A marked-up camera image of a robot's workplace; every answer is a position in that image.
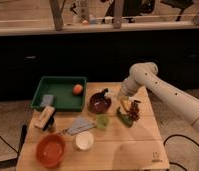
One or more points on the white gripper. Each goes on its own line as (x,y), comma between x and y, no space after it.
(128,89)

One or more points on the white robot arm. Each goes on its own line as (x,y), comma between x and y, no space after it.
(145,74)

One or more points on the wooden block brush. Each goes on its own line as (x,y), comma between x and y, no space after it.
(45,119)

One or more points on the orange bowl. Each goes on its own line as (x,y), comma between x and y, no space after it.
(50,150)

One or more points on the yellow banana toy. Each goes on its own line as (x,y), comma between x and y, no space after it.
(125,103)

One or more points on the brown grape cluster toy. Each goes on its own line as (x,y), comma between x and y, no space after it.
(134,111)

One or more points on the green pepper toy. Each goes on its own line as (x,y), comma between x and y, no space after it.
(124,118)

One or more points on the green cup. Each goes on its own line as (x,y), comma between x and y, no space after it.
(102,122)

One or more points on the orange fruit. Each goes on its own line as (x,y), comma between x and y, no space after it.
(77,89)

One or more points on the grey blue cloth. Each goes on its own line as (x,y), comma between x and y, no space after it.
(79,124)

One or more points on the green plastic tray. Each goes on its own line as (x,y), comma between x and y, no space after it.
(61,88)

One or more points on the white cup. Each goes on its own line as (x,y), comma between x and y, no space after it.
(83,141)

